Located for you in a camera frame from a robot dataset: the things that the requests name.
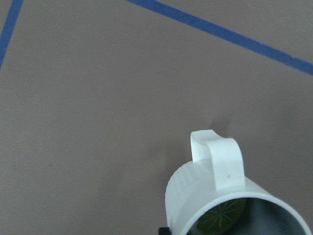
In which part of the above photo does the white cup with handle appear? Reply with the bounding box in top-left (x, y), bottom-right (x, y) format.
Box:
top-left (165, 130), bottom-right (311, 235)

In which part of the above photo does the lemon slice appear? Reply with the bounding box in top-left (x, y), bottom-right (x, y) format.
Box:
top-left (196, 198), bottom-right (247, 235)

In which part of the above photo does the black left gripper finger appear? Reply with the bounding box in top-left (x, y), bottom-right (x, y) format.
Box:
top-left (158, 227), bottom-right (170, 235)

